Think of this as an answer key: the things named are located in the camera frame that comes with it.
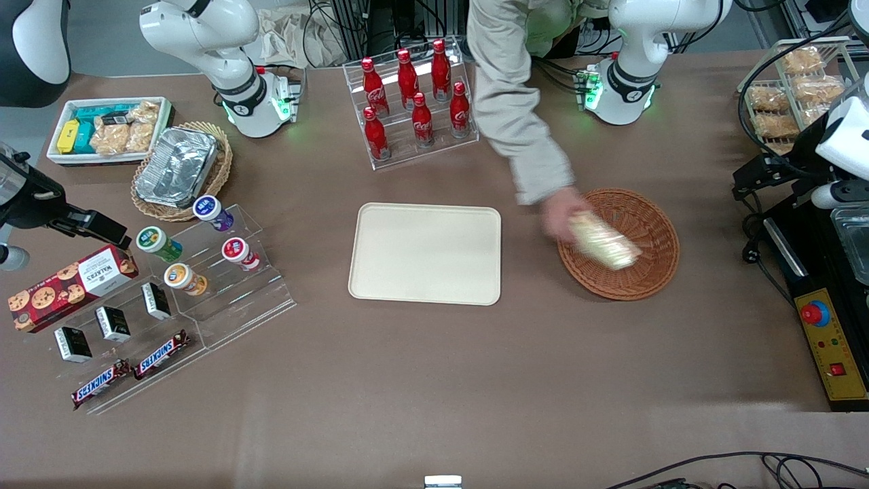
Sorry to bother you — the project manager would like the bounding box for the white plastic snack bin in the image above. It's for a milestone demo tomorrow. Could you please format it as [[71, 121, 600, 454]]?
[[46, 96, 175, 166]]

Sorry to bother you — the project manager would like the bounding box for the black yellow control box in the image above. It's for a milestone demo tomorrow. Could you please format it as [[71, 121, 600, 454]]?
[[766, 197, 869, 413]]

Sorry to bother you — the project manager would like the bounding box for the person's bare hand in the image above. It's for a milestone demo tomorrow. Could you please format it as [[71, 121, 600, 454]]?
[[540, 187, 593, 243]]

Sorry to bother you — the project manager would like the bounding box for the clear bag of cookies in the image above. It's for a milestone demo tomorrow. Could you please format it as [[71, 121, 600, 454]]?
[[90, 102, 161, 156]]

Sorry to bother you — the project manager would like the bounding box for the orange lid yogurt cup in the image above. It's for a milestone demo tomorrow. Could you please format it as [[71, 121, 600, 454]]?
[[164, 264, 208, 297]]

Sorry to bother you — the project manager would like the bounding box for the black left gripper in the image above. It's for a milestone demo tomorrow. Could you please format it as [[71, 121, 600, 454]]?
[[732, 151, 828, 200]]

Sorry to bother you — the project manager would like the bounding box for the small black white box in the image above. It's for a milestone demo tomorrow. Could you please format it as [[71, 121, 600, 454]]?
[[94, 306, 131, 343], [54, 327, 93, 363], [141, 282, 172, 321]]

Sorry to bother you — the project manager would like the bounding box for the cream plastic tray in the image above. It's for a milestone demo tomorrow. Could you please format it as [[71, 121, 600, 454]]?
[[348, 202, 502, 306]]

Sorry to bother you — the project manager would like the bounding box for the clear acrylic bottle rack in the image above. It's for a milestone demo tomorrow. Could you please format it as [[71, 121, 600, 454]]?
[[343, 37, 480, 170]]

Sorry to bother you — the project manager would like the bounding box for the light wicker basket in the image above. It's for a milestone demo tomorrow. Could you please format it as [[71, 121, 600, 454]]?
[[131, 122, 234, 223]]

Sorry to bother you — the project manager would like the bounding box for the aluminium foil tray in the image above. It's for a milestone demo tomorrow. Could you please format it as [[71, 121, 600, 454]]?
[[135, 127, 219, 209]]

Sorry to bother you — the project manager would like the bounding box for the red cola bottle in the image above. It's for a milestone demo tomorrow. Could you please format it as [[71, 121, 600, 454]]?
[[411, 92, 435, 147], [363, 107, 392, 162], [360, 57, 390, 116], [449, 81, 472, 139], [431, 39, 453, 101], [396, 49, 420, 109]]

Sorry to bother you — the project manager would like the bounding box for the crumpled beige paper bag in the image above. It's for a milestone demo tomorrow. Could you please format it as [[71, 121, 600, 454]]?
[[260, 7, 348, 69]]

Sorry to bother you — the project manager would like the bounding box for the black power plug cable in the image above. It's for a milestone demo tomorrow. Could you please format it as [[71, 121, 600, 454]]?
[[741, 211, 796, 306]]

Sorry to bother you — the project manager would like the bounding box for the round brown wicker basket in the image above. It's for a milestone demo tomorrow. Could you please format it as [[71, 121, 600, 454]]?
[[557, 188, 680, 301]]

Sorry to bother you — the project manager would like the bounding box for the sandwich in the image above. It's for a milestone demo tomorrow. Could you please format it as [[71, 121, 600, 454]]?
[[569, 211, 643, 272]]

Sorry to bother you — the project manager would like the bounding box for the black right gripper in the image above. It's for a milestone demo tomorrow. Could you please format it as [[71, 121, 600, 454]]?
[[0, 153, 131, 250]]

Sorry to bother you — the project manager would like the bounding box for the red Walkers cookie box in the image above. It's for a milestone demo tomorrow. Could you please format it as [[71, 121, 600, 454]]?
[[8, 244, 139, 333]]

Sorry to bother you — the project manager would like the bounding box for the green lid yogurt cup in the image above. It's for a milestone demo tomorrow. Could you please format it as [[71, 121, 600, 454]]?
[[136, 226, 183, 264]]

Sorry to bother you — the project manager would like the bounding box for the clear acrylic snack stand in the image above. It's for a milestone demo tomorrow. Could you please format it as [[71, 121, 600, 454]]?
[[17, 272, 206, 416]]

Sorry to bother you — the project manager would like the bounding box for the bagged pastry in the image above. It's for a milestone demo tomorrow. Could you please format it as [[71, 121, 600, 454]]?
[[791, 75, 847, 107], [747, 85, 792, 113], [754, 112, 803, 141], [781, 46, 826, 75]]

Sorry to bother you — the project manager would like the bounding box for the purple cup blue lid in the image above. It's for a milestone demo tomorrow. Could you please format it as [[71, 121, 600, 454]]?
[[193, 196, 235, 232]]

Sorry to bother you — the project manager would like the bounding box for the red lid yogurt cup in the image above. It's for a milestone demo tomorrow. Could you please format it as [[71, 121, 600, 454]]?
[[222, 238, 261, 272]]

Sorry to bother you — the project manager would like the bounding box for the beige sleeved person's forearm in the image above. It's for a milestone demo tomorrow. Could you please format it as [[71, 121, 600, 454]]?
[[467, 0, 578, 206]]

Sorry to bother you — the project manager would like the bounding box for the yellow snack box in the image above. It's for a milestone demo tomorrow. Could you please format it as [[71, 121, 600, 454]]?
[[56, 120, 81, 155]]

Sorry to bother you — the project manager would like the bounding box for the teal snack box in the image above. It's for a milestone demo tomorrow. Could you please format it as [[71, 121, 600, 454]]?
[[72, 104, 131, 155]]

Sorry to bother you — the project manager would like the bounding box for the black equipment rack with cables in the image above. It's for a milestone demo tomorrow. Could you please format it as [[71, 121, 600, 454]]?
[[306, 0, 476, 62]]

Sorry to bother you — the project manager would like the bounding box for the clear acrylic cup stand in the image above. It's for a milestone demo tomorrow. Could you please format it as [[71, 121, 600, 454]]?
[[145, 204, 297, 351]]

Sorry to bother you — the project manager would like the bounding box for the clear plastic container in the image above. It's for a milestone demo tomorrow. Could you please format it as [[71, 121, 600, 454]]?
[[832, 207, 869, 286]]

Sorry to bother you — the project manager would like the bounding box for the wire pastry rack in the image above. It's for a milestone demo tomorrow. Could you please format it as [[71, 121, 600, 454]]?
[[737, 37, 860, 156]]

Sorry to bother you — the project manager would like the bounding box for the black floor cable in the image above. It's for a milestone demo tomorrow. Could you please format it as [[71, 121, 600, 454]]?
[[604, 451, 869, 489]]

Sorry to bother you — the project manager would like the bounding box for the Snickers chocolate bar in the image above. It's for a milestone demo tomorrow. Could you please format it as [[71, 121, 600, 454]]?
[[133, 330, 190, 380], [71, 359, 131, 410]]

